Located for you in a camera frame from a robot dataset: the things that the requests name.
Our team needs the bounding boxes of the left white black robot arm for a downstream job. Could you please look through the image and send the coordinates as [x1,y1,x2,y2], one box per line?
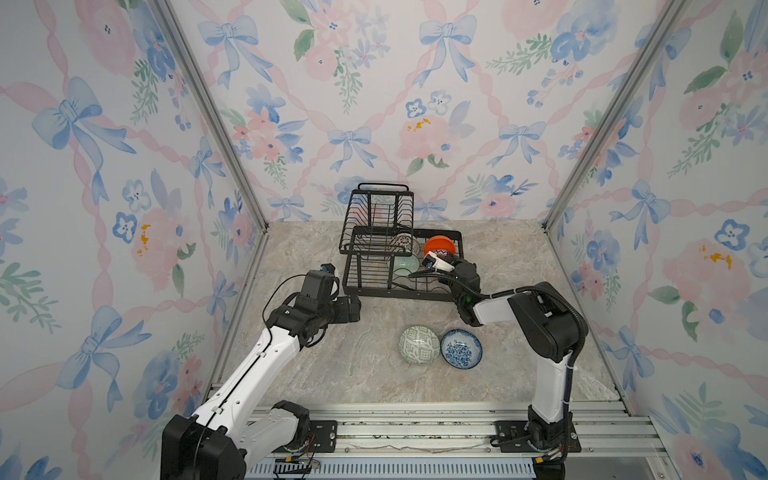
[159,264,361,479]

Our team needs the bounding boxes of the orange plastic bowl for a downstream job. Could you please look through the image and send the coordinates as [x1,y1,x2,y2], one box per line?
[423,235,458,255]

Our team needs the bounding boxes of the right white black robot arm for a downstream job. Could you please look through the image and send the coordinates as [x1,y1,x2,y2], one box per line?
[444,259,588,452]

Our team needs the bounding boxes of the left aluminium corner post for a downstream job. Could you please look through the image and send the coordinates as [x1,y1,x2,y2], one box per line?
[148,0,269,233]

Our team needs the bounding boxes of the left thin black cable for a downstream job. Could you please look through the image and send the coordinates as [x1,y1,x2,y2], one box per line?
[261,272,307,349]

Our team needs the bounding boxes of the white patterned lattice bowl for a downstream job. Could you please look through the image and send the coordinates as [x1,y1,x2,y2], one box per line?
[399,236,422,257]

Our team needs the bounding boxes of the green white patterned bowl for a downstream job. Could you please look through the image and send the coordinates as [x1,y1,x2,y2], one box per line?
[398,325,440,366]

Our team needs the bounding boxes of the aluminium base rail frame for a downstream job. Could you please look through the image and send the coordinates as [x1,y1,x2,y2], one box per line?
[242,401,678,479]

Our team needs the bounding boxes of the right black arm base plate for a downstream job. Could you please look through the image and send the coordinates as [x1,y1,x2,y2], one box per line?
[490,420,582,455]

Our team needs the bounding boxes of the black wire dish rack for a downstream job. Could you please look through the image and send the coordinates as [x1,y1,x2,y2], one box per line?
[339,182,464,302]

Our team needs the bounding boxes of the aluminium corner post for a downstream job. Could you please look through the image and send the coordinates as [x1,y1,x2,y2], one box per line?
[148,0,269,233]
[542,0,688,232]

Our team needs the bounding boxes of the mint green ribbed bowl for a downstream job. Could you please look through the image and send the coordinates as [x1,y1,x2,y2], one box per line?
[392,254,421,277]

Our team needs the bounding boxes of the right aluminium corner post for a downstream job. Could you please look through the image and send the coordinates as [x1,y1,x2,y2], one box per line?
[542,0,688,232]

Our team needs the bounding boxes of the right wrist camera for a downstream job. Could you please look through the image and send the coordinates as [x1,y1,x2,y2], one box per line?
[422,249,458,273]

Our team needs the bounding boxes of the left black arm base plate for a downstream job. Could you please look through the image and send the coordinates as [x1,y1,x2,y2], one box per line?
[302,420,338,454]

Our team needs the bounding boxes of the blue white floral bowl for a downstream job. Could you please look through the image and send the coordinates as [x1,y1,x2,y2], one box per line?
[440,329,483,370]

